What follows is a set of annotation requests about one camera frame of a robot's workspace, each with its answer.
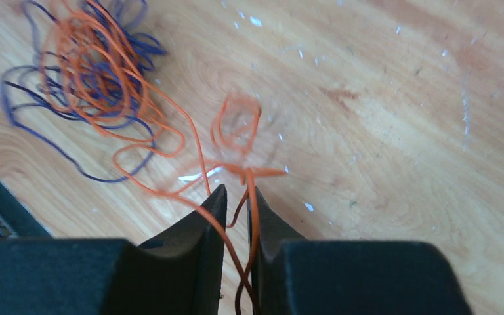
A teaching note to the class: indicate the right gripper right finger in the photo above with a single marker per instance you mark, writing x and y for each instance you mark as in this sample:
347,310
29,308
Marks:
295,275

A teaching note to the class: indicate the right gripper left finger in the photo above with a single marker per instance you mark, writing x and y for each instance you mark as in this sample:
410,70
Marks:
176,272

